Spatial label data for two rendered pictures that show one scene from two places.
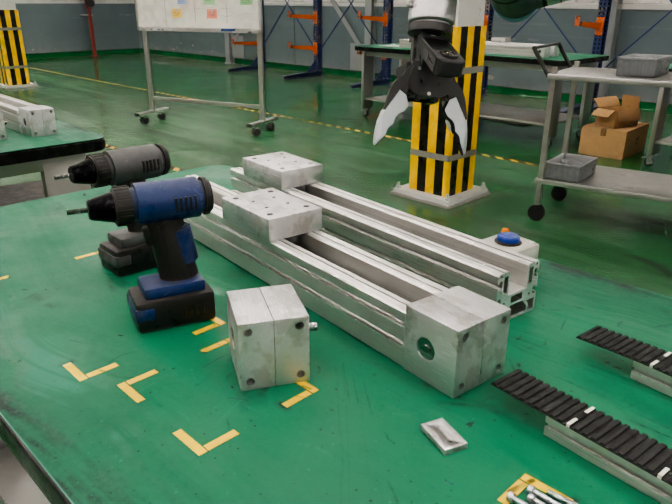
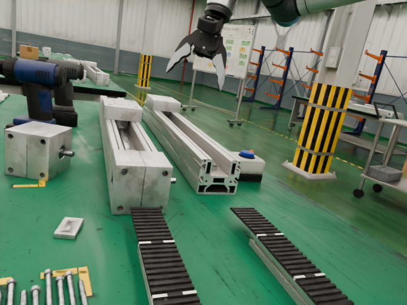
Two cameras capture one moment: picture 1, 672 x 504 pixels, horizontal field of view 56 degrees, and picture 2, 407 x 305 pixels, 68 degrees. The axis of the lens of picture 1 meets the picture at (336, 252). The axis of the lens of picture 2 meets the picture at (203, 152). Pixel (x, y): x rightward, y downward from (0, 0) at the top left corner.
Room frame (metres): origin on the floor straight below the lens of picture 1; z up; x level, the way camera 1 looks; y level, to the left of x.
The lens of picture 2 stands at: (0.23, -0.41, 1.06)
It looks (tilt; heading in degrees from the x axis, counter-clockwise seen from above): 16 degrees down; 16
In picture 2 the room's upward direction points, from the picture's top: 10 degrees clockwise
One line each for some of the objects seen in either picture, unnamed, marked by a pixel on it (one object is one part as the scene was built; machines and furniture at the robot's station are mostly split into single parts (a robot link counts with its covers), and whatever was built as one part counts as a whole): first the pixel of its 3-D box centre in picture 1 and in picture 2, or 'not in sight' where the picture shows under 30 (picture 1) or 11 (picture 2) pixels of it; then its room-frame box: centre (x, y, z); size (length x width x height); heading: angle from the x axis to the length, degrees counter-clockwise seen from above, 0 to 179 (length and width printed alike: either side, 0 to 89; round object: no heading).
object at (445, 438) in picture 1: (443, 436); (69, 227); (0.58, -0.12, 0.78); 0.05 x 0.03 x 0.01; 25
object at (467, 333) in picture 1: (461, 336); (145, 181); (0.73, -0.17, 0.83); 0.12 x 0.09 x 0.10; 128
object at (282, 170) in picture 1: (282, 175); (162, 106); (1.39, 0.12, 0.87); 0.16 x 0.11 x 0.07; 38
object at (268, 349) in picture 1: (276, 333); (45, 150); (0.74, 0.08, 0.83); 0.11 x 0.10 x 0.10; 107
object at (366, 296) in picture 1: (271, 245); (119, 127); (1.08, 0.12, 0.82); 0.80 x 0.10 x 0.09; 38
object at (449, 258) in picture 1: (352, 224); (175, 132); (1.19, -0.03, 0.82); 0.80 x 0.10 x 0.09; 38
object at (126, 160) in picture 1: (118, 211); (50, 91); (1.07, 0.39, 0.89); 0.20 x 0.08 x 0.22; 134
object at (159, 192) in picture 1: (147, 255); (23, 101); (0.86, 0.28, 0.89); 0.20 x 0.08 x 0.22; 117
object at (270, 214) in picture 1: (270, 220); (120, 113); (1.08, 0.12, 0.87); 0.16 x 0.11 x 0.07; 38
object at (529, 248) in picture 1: (503, 257); (241, 166); (1.05, -0.30, 0.81); 0.10 x 0.08 x 0.06; 128
